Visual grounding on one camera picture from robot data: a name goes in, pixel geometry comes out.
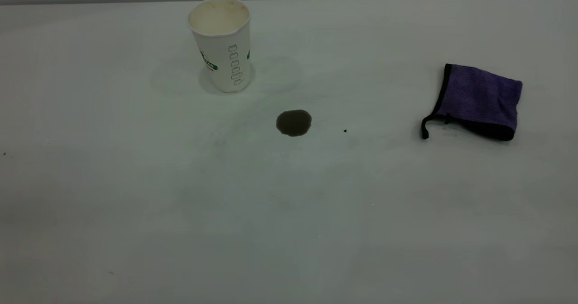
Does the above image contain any dark brown coffee spill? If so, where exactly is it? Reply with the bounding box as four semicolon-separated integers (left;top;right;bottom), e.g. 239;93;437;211
276;109;312;137

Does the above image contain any purple cloth with black trim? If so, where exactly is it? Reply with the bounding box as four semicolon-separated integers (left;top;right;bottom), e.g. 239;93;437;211
421;63;523;141

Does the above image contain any white paper coffee cup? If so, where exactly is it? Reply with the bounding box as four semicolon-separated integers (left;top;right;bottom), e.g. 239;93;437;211
187;0;252;94

